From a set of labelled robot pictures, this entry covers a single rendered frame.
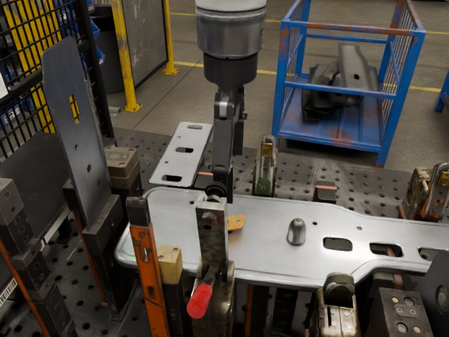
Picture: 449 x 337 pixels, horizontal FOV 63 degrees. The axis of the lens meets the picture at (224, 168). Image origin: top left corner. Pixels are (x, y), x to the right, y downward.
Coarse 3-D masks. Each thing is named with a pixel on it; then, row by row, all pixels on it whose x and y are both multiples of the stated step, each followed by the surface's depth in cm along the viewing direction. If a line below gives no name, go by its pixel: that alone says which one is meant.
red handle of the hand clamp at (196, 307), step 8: (208, 272) 51; (216, 272) 52; (208, 280) 48; (216, 280) 51; (200, 288) 44; (208, 288) 45; (192, 296) 42; (200, 296) 42; (208, 296) 43; (192, 304) 41; (200, 304) 41; (192, 312) 41; (200, 312) 41
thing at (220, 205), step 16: (208, 192) 47; (224, 192) 47; (208, 208) 44; (224, 208) 44; (208, 224) 43; (224, 224) 46; (208, 240) 48; (224, 240) 48; (208, 256) 51; (224, 256) 51; (224, 272) 54
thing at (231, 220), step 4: (232, 216) 70; (236, 216) 70; (240, 216) 70; (244, 216) 69; (228, 220) 70; (232, 220) 69; (236, 220) 69; (240, 220) 68; (244, 220) 68; (228, 224) 69; (232, 224) 68; (236, 224) 68; (240, 224) 67; (228, 228) 68; (232, 228) 67; (236, 228) 67; (240, 228) 67
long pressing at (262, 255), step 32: (160, 192) 80; (192, 192) 80; (128, 224) 72; (160, 224) 72; (192, 224) 72; (256, 224) 72; (288, 224) 72; (320, 224) 72; (352, 224) 72; (384, 224) 72; (416, 224) 72; (448, 224) 72; (128, 256) 65; (192, 256) 65; (256, 256) 65; (288, 256) 65; (320, 256) 65; (352, 256) 65; (384, 256) 65; (416, 256) 65; (288, 288) 61
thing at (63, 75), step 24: (48, 48) 53; (72, 48) 59; (48, 72) 53; (72, 72) 60; (48, 96) 54; (72, 120) 61; (96, 120) 68; (72, 144) 62; (96, 144) 70; (72, 168) 62; (96, 168) 71; (96, 192) 72; (96, 216) 73
